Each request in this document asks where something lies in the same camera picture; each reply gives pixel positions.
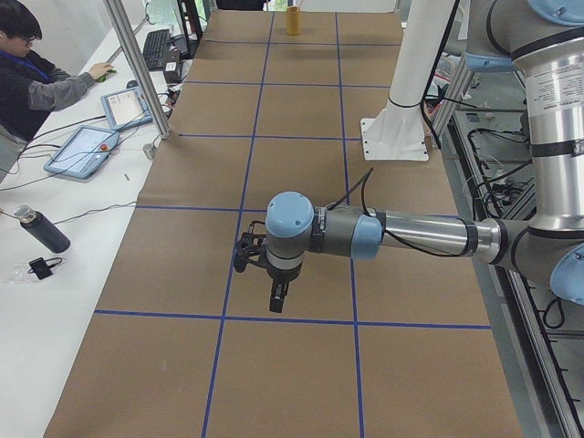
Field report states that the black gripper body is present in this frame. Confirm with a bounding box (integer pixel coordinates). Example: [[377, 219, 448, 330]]
[[267, 266, 300, 297]]

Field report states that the bamboo cup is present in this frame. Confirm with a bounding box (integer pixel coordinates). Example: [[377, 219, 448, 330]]
[[286, 5, 300, 37]]

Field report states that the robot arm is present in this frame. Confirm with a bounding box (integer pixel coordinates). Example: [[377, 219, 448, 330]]
[[263, 1, 583, 312]]

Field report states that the far teach pendant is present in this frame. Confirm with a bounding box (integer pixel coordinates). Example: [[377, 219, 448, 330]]
[[100, 87, 152, 131]]

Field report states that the teach pendant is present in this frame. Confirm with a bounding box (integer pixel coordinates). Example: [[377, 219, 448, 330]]
[[100, 87, 152, 131], [43, 125, 120, 180]]

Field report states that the near teach pendant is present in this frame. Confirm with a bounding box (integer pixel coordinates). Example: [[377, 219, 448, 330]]
[[43, 125, 120, 180]]

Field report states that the small black adapter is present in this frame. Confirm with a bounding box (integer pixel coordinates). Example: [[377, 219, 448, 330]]
[[28, 257, 63, 280]]

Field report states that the black water bottle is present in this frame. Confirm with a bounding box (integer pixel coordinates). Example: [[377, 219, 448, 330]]
[[15, 205, 70, 254]]

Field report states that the black keyboard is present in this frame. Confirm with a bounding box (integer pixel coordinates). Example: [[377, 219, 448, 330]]
[[142, 29, 171, 71]]

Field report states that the green tool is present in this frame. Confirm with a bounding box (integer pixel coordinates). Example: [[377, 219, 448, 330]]
[[96, 69, 118, 83]]

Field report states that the seated person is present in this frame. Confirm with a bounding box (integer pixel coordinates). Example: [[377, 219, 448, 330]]
[[1, 1, 114, 141]]

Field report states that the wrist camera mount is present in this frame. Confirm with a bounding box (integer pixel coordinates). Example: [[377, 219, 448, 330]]
[[233, 220, 267, 273]]

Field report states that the white pedestal column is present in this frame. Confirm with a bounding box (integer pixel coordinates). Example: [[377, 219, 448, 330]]
[[360, 0, 458, 162]]

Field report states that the aluminium frame post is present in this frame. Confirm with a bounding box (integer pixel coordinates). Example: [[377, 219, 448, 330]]
[[103, 0, 171, 141]]

